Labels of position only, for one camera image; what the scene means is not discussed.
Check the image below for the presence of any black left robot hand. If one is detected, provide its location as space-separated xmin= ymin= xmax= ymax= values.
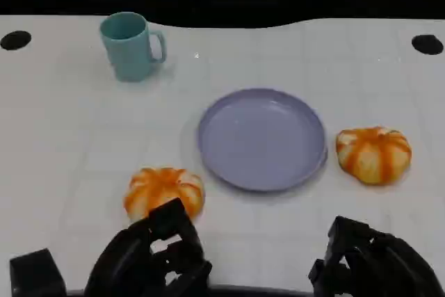
xmin=83 ymin=198 xmax=213 ymax=297

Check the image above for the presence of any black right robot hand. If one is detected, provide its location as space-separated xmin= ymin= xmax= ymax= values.
xmin=307 ymin=216 xmax=445 ymax=297

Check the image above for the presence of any orange and white bread roll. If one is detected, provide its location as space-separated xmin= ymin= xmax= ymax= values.
xmin=124 ymin=167 xmax=205 ymax=224
xmin=335 ymin=125 xmax=413 ymax=186

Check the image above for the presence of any lilac plate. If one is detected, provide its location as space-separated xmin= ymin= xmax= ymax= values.
xmin=197 ymin=88 xmax=329 ymax=193

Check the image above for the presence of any pale green mug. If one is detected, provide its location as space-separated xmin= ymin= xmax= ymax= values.
xmin=99 ymin=11 xmax=168 ymax=83

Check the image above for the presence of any black table grommet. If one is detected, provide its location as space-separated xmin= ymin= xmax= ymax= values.
xmin=0 ymin=31 xmax=33 ymax=51
xmin=411 ymin=34 xmax=445 ymax=56

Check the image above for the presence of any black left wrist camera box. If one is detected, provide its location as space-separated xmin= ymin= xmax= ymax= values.
xmin=9 ymin=248 xmax=67 ymax=297

